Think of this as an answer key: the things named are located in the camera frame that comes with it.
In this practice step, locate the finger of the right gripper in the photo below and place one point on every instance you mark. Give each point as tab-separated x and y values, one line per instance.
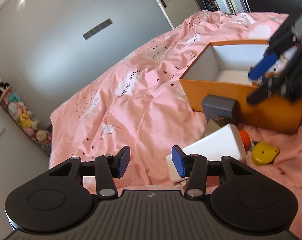
267	89
261	68

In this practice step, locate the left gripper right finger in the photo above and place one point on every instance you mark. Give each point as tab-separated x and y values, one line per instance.
194	167

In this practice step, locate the orange cardboard storage box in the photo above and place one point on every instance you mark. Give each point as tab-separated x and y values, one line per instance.
221	69

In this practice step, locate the white rectangular box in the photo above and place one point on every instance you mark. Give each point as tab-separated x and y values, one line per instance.
225	141

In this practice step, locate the pink patterned duvet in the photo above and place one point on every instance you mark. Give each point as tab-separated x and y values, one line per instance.
140	103

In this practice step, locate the dark grey small box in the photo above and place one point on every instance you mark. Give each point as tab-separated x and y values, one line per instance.
220	109

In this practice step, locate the yellow tape measure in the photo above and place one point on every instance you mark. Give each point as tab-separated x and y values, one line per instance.
263	153

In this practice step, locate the grey wall switch panel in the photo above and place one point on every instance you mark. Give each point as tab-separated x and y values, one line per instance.
97	29

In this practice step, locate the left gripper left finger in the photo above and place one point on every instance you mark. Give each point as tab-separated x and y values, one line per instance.
108	167

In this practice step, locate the orange crochet fruit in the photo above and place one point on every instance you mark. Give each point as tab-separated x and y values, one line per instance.
246	140

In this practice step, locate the brown cardboard box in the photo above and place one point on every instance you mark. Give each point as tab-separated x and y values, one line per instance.
212	126

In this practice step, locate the clear plush toy tube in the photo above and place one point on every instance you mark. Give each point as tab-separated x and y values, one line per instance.
26	120

